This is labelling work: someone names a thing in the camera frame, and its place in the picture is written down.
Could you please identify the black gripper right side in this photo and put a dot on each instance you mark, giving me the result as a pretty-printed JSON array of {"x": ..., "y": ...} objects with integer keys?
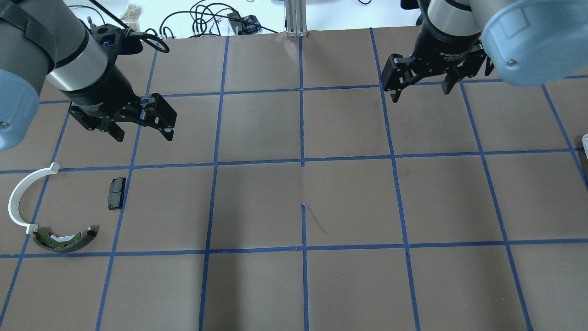
[{"x": 444, "y": 47}]

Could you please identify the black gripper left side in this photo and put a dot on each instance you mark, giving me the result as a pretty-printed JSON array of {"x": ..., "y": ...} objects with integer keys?
[{"x": 102, "y": 93}]

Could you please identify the left-side grey robot arm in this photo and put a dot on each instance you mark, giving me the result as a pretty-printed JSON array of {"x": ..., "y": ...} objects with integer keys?
[{"x": 43, "y": 41}]

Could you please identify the right-side grey robot arm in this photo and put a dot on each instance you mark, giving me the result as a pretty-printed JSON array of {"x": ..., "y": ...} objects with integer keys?
[{"x": 527, "y": 42}]

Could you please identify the black brake pad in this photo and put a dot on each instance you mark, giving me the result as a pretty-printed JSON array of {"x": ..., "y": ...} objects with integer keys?
[{"x": 116, "y": 193}]

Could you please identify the olive green brake shoe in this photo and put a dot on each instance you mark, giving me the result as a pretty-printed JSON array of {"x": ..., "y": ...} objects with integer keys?
[{"x": 44, "y": 239}]

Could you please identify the white curved plastic piece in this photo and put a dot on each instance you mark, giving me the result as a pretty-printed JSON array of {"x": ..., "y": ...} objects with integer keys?
[{"x": 18, "y": 192}]

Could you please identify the aluminium profile post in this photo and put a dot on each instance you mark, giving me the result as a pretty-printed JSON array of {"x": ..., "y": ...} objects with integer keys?
[{"x": 295, "y": 18}]

